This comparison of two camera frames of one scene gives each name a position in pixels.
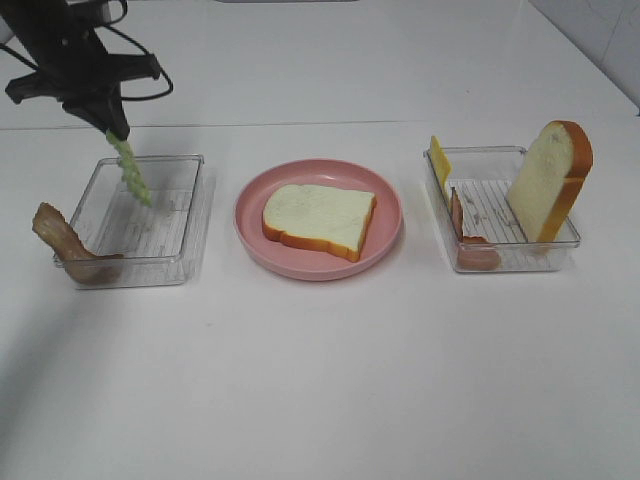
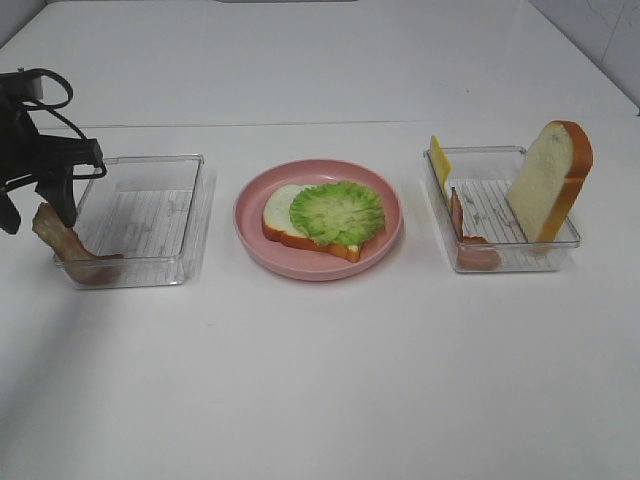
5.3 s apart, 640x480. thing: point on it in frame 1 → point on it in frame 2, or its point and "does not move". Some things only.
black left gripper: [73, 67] → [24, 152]
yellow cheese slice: [442, 163] does not move
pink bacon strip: [472, 251] does not move
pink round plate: [286, 258] does not move
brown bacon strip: [83, 264] does not move
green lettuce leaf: [131, 169] → [336, 211]
